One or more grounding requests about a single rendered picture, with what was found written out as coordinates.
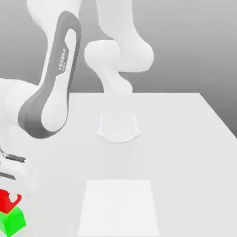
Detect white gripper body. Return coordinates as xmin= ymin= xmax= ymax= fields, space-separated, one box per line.
xmin=0 ymin=163 xmax=40 ymax=197

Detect small red cube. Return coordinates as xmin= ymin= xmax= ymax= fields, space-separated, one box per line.
xmin=0 ymin=189 xmax=22 ymax=215

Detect small green cube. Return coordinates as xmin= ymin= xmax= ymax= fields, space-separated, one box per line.
xmin=0 ymin=206 xmax=26 ymax=237

